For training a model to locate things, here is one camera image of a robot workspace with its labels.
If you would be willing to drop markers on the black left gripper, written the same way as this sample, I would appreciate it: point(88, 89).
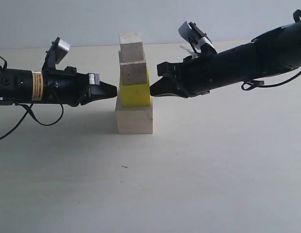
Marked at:
point(69, 87)

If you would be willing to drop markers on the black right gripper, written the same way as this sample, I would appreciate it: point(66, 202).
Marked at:
point(191, 77)

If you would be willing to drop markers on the yellow painted wooden cube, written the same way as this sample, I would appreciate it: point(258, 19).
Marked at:
point(136, 95)

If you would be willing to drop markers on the medium natural wooden cube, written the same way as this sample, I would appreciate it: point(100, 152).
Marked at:
point(132, 73)

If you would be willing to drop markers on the large natural wooden cube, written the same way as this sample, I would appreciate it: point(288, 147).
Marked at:
point(134, 120)

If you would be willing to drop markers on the small natural wooden cube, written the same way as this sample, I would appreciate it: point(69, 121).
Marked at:
point(131, 46)

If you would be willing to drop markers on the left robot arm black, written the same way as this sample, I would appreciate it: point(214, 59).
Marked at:
point(16, 87)

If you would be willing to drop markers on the right robot arm black grey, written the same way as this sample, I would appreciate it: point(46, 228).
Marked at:
point(275, 52)

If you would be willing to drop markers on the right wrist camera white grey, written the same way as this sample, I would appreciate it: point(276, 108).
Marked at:
point(199, 41)

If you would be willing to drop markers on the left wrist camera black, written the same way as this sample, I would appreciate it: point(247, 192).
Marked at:
point(58, 50)

